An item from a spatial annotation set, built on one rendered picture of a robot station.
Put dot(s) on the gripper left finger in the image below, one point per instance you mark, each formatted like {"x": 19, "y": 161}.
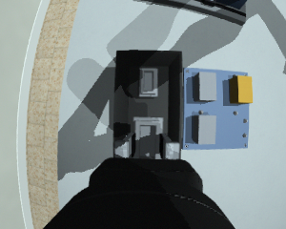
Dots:
{"x": 125, "y": 148}

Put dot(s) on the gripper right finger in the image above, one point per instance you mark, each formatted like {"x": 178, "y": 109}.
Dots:
{"x": 171, "y": 150}

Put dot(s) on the yellow rectangular block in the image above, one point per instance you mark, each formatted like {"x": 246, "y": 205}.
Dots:
{"x": 241, "y": 90}

